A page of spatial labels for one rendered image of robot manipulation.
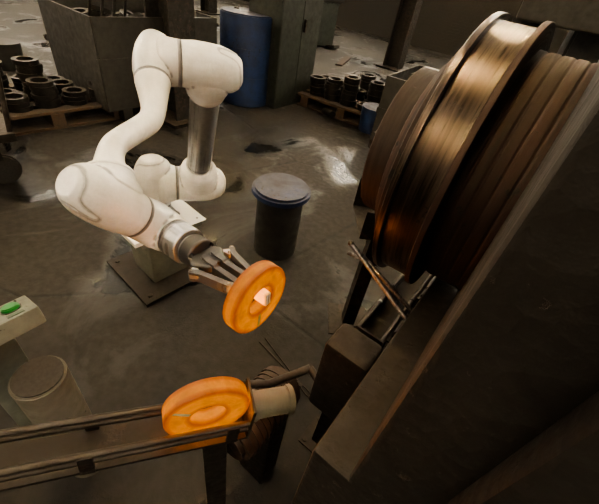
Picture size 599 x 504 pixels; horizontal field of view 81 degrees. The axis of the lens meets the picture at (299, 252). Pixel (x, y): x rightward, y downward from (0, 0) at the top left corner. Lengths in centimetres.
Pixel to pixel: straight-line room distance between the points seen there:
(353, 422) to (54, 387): 74
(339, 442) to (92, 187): 60
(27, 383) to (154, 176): 90
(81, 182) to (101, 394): 104
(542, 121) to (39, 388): 110
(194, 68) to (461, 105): 86
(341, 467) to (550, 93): 55
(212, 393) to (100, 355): 111
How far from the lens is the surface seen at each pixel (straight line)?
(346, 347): 72
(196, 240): 79
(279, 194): 183
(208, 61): 121
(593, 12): 328
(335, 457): 54
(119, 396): 160
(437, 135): 52
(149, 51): 121
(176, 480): 144
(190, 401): 67
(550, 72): 61
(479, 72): 56
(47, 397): 107
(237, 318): 69
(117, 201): 77
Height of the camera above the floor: 137
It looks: 40 degrees down
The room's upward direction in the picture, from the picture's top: 10 degrees clockwise
